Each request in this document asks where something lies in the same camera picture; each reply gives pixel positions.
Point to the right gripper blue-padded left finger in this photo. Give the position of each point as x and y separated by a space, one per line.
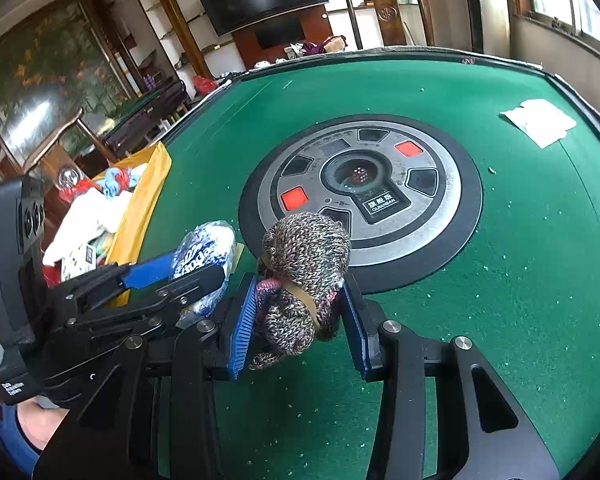
234 317

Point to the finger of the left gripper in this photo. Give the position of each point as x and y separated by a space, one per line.
149 308
145 272

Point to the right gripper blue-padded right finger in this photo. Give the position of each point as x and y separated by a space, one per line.
361 320

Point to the white cloth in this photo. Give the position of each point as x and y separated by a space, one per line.
88 217

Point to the blue white plastic bag bundle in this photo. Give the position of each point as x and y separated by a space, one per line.
213 242

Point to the light blue towel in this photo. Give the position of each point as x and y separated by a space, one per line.
116 180

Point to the round mahjong table centre panel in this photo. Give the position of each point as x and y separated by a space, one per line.
408 194

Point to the wooden chair near box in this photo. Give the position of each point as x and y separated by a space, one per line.
50 158

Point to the yellow cardboard box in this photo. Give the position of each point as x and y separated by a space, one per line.
125 217

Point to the large floral painting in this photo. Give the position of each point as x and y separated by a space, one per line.
53 64

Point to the white paper sheet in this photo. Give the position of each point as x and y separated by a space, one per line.
540 120

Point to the wooden chair by window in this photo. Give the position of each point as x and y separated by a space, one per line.
390 21

